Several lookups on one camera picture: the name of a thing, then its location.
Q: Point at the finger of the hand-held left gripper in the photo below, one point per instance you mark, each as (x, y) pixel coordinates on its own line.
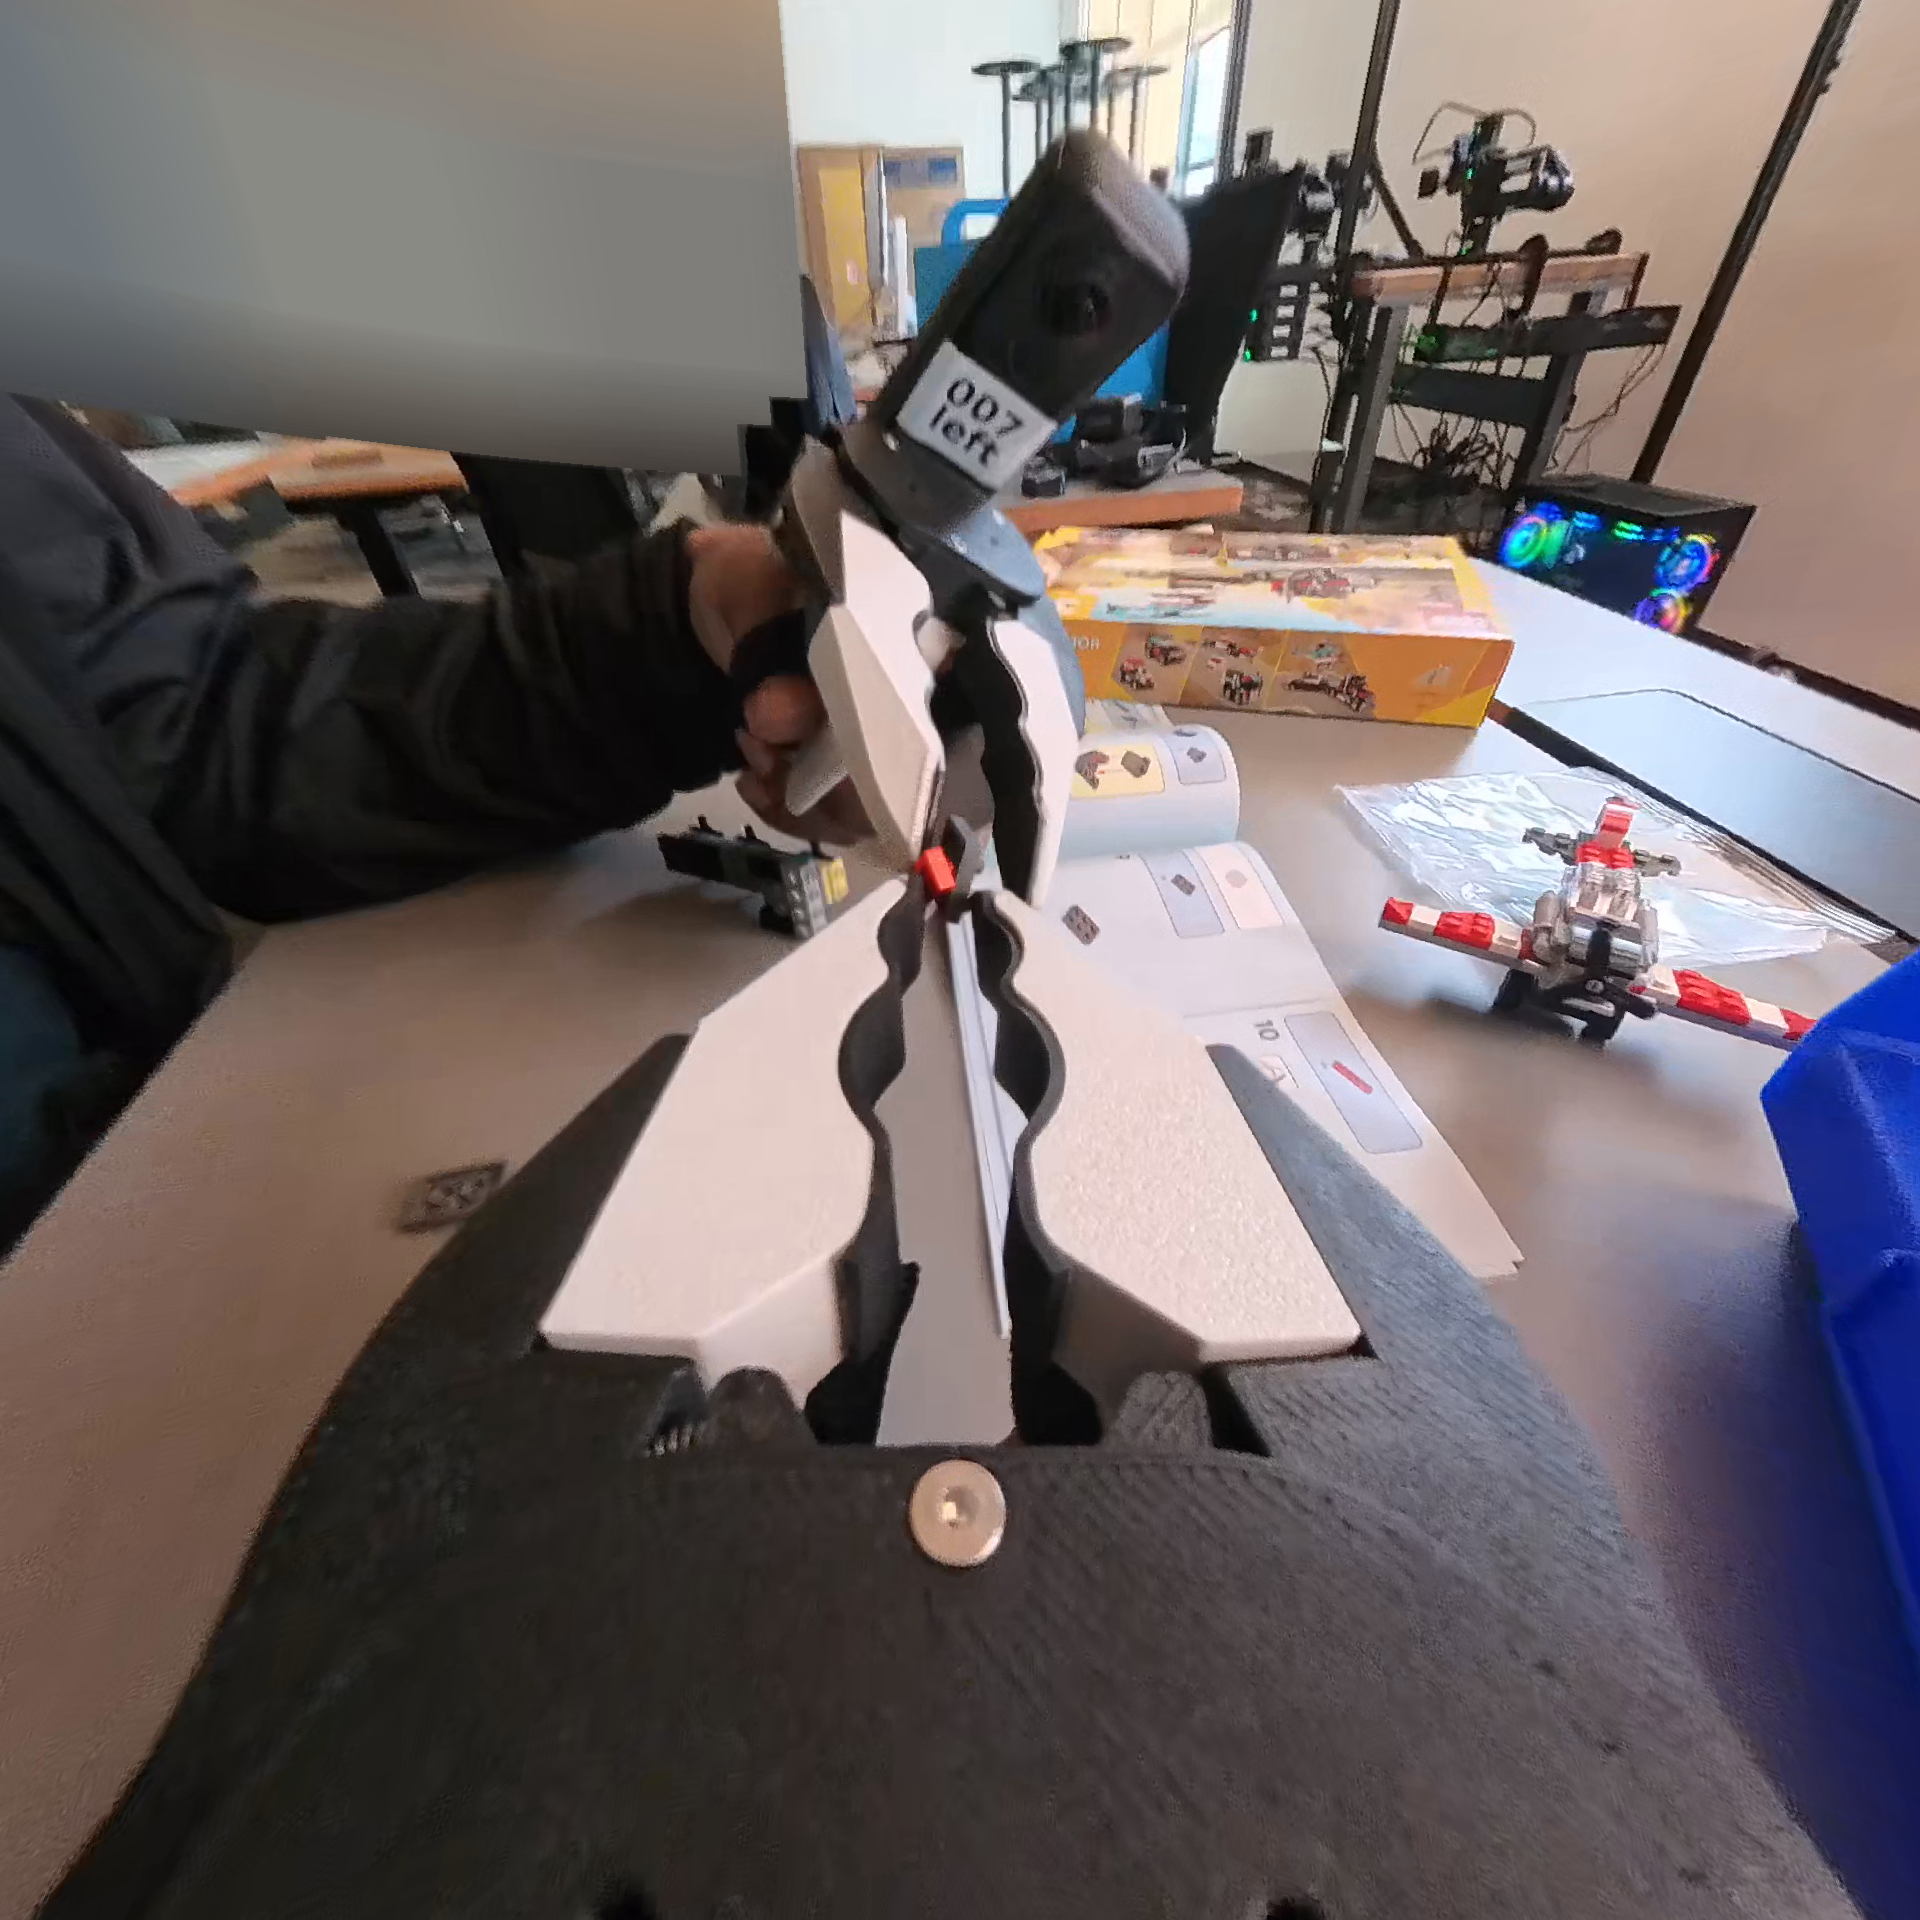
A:
(1049, 734)
(877, 674)

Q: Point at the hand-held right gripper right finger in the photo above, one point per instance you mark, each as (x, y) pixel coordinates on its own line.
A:
(1184, 1185)

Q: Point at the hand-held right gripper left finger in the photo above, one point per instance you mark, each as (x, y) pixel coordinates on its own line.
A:
(705, 1185)

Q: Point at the red toy brick plate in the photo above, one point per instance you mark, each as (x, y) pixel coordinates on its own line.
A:
(940, 870)

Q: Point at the black toy vehicle chassis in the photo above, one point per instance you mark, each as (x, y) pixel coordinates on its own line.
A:
(751, 878)

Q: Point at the person's left forearm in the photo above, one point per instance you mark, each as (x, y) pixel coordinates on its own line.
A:
(450, 751)

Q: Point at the grey desk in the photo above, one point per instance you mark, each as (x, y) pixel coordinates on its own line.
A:
(376, 1020)

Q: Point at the person's left hand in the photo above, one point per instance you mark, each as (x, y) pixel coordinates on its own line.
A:
(733, 580)

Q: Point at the blue felt tote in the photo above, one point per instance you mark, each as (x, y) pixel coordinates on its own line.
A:
(1140, 360)

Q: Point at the black device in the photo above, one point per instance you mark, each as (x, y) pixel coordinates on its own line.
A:
(1109, 429)

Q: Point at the toy instruction booklet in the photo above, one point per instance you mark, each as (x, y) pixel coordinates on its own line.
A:
(1320, 1080)

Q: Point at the black monitor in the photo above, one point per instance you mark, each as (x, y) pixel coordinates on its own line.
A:
(1229, 300)

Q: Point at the group of black bar stools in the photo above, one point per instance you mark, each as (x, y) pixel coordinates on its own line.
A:
(1003, 66)

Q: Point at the cardboard boxes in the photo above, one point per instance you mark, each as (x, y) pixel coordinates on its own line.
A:
(840, 225)

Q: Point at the yellow toy set box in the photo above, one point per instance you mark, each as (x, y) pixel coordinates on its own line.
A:
(1276, 630)

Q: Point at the wooden side table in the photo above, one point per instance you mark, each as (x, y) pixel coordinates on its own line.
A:
(1171, 495)

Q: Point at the clear plastic bag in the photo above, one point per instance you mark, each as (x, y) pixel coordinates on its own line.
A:
(1440, 840)

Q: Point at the equipment rack with wooden top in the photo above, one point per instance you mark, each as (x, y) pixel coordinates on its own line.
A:
(1499, 278)

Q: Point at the red white toy airplane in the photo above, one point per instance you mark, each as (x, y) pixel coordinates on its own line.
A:
(1588, 938)

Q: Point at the computer tower with glowing fans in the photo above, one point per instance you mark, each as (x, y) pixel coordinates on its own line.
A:
(1621, 546)

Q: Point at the dark grey flat panel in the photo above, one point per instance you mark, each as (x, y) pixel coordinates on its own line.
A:
(1723, 780)

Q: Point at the blue plastic bin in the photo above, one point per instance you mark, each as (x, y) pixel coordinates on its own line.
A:
(1861, 1201)

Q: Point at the black light stand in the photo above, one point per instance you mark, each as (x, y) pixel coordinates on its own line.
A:
(1752, 225)

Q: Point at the person's torso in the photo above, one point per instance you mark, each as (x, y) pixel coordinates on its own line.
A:
(89, 674)

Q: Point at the black camera rig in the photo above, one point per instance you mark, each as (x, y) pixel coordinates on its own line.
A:
(1499, 172)

